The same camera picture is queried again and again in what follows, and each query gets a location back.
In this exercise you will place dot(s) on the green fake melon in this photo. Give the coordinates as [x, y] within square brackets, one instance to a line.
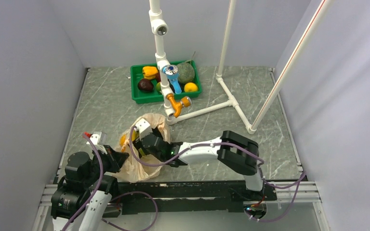
[186, 73]

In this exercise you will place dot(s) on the white PVC pipe frame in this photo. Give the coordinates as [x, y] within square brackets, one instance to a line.
[159, 29]

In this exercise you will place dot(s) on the white pole with red stripe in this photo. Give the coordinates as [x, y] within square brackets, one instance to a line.
[321, 8]

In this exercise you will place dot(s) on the green fake fruit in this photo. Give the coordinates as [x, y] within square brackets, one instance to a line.
[158, 88]

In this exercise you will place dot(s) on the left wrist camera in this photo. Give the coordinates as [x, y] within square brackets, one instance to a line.
[98, 138]

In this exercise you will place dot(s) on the yellow fake lemon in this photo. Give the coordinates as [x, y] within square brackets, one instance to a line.
[190, 87]

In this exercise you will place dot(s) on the yellow fake bell pepper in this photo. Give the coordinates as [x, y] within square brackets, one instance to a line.
[150, 72]

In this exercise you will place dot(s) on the dark red fake apple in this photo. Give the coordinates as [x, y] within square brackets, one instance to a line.
[145, 85]

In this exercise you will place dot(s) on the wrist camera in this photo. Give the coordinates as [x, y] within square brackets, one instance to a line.
[143, 128]
[98, 138]

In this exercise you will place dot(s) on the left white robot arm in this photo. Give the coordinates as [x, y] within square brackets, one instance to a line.
[85, 190]

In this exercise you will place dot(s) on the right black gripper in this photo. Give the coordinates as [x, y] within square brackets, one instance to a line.
[156, 132]

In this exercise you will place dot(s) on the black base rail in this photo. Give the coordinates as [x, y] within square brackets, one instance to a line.
[186, 196]

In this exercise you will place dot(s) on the translucent orange plastic bag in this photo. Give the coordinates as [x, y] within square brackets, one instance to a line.
[133, 171]

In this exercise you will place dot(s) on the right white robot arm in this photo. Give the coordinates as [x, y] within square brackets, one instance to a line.
[233, 150]

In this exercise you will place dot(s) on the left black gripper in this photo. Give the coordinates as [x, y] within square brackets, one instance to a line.
[114, 158]

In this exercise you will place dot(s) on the dark red fruit in tray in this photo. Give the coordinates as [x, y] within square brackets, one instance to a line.
[157, 77]

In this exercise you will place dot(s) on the blue tap handle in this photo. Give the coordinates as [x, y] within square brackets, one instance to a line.
[171, 71]

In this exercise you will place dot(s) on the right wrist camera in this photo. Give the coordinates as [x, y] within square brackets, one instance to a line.
[143, 128]

